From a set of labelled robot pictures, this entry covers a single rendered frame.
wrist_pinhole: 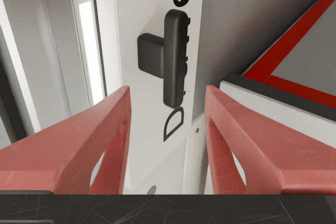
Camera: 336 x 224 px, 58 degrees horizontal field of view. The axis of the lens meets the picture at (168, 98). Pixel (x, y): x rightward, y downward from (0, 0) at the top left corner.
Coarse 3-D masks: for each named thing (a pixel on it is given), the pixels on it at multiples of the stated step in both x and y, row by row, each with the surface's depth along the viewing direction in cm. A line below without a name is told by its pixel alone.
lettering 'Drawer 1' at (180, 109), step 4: (176, 0) 24; (184, 0) 25; (188, 0) 25; (176, 4) 24; (180, 4) 24; (184, 4) 25; (188, 20) 26; (188, 24) 27; (188, 36) 27; (188, 40) 28; (184, 92) 31; (176, 108) 31; (180, 108) 32; (172, 112) 30; (168, 116) 30; (168, 120) 30; (180, 124) 33; (164, 128) 30; (176, 128) 33; (164, 132) 30; (172, 132) 32; (164, 136) 31; (168, 136) 32; (164, 140) 31
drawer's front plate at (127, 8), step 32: (96, 0) 19; (128, 0) 19; (160, 0) 22; (192, 0) 26; (128, 32) 20; (160, 32) 24; (192, 32) 28; (128, 64) 22; (192, 64) 30; (160, 96) 27; (192, 96) 33; (160, 128) 30; (128, 160) 27; (160, 160) 32
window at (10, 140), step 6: (0, 108) 19; (0, 114) 19; (0, 120) 19; (6, 120) 19; (0, 126) 19; (6, 126) 19; (0, 132) 19; (6, 132) 20; (0, 138) 19; (6, 138) 20; (12, 138) 20; (0, 144) 20; (6, 144) 20
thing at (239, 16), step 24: (216, 0) 34; (240, 0) 39; (264, 0) 47; (288, 0) 59; (312, 0) 79; (216, 24) 36; (240, 24) 42; (264, 24) 52; (288, 24) 66; (216, 48) 38; (240, 48) 46; (264, 48) 57; (216, 72) 41; (240, 72) 50; (192, 120) 41; (192, 144) 44; (192, 168) 48; (192, 192) 53
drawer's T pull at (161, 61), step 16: (176, 16) 18; (176, 32) 19; (144, 48) 21; (160, 48) 20; (176, 48) 20; (144, 64) 22; (160, 64) 21; (176, 64) 20; (176, 80) 21; (176, 96) 22
